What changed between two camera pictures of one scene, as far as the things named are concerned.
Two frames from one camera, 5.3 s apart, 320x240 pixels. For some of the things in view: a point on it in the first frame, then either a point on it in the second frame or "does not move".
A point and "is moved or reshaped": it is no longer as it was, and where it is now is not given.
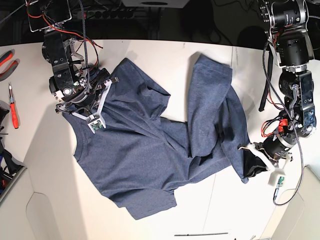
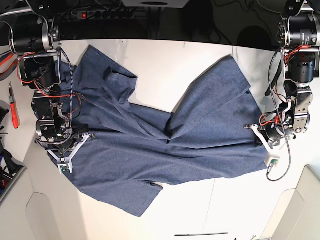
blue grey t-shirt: x=142 y=156 is moved or reshaped
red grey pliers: x=3 y=59 does not move
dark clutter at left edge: x=9 y=166 does not move
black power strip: x=105 y=14 does not move
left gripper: x=89 y=97 -> x=65 y=146
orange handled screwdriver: x=13 y=109 does not move
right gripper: x=276 y=146 -> x=272 y=135
